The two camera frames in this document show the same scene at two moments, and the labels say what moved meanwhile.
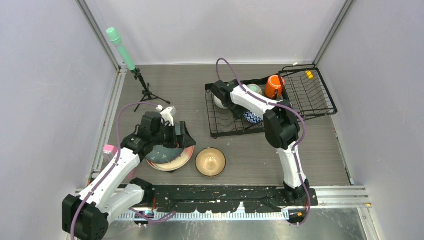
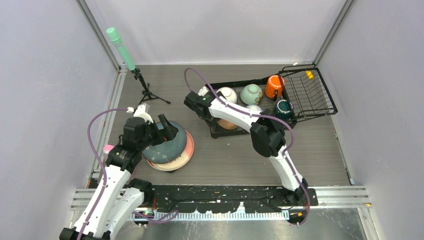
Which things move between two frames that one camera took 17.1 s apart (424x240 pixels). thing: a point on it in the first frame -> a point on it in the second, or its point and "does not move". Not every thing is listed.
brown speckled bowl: [210, 162] -> [227, 124]
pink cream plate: [175, 164] does not move
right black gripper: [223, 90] -> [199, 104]
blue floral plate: [161, 155] does not move
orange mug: [273, 82] does not move
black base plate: [219, 198] does not move
